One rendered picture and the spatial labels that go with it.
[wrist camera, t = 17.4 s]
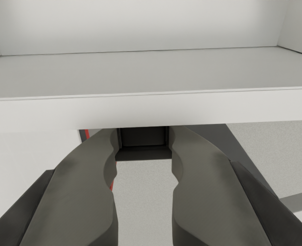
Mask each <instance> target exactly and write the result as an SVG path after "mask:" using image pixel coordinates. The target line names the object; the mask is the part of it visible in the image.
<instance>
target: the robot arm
mask: <svg viewBox="0 0 302 246"><path fill-rule="evenodd" d="M166 146H168V147H169V148H170V150H171V151H172V168H171V171H172V173H173V175H174V176H175V177H176V179H177V181H178V185H177V186H176V187H175V188H174V190H173V203H172V239H173V246H302V222H301V221H300V220H299V219H298V218H297V217H296V216H295V215H294V214H293V213H292V212H291V211H290V210H289V209H288V208H287V207H286V206H285V205H284V204H283V203H282V202H281V201H280V200H279V199H278V198H277V197H275V196H274V195H273V194H272V193H271V192H270V191H269V190H268V189H267V188H266V187H265V186H264V185H263V184H262V183H261V182H260V181H259V180H258V179H257V178H256V177H255V176H253V175H252V174H251V173H250V172H249V171H248V170H247V169H246V168H245V167H244V166H243V165H242V164H241V163H240V162H239V161H231V160H230V159H229V158H228V157H227V156H226V155H225V154H224V153H223V152H222V151H221V150H219V149H218V148H217V147H216V146H215V145H213V144H212V143H211V142H209V141H208V140H206V139H205V138H203V137H202V136H200V135H198V134H197V133H195V132H193V131H192V130H190V129H188V128H187V127H185V126H183V125H171V126H166ZM119 148H121V133H120V128H103V129H101V130H100V131H98V132H97V133H96V134H94V135H93V136H91V137H90V138H88V139H87V140H85V141H84V142H82V143H81V144H80V145H78V146H77V147H76V148H75V149H73V150H72V151H71V152H70V153H69V154H68V155H67V156H66V157H65V158H64V159H63V160H62V161H61V162H60V163H59V164H58V165H57V166H56V167H55V168H54V169H50V170H45V171H44V172H43V173H42V175H41V176H40V177H39V178H38V179H37V180H36V181H35V182H34V183H33V184H32V185H31V186H30V187H29V188H28V189H27V190H26V191H25V192H24V193H23V194H22V195H21V196H20V197H19V199H18V200H17V201H16V202H15V203H14V204H13V205H12V206H11V207H10V208H9V209H8V210H7V211H6V212H5V213H4V214H3V215H2V216H1V217H0V246H118V231H119V222H118V217H117V211H116V206H115V200H114V195H113V192H112V191H111V190H110V186H111V183H112V182H113V180H114V179H115V177H116V175H117V167H116V161H115V155H116V153H117V152H118V151H119Z"/></svg>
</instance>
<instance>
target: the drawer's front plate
mask: <svg viewBox="0 0 302 246"><path fill-rule="evenodd" d="M297 120H302V53H301V52H297V51H294V50H290V49H287V48H284V47H280V46H261V47H233V48H205V49H176V50H147V51H119V52H91V53H62V54H34V55H6V56H2V55H0V133H8V132H31V131H55V130H78V129H101V128H124V127H148V126H171V125H194V124H217V123H251V122H274V121H297Z"/></svg>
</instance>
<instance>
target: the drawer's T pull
mask: <svg viewBox="0 0 302 246"><path fill-rule="evenodd" d="M120 133H121V148H119V151H118V152H117V153H116V155H115V161H116V162H123V161H145V160H166V159H172V151H171V150H170V148H169V147H168V146H166V126H148V127H124V128H120Z"/></svg>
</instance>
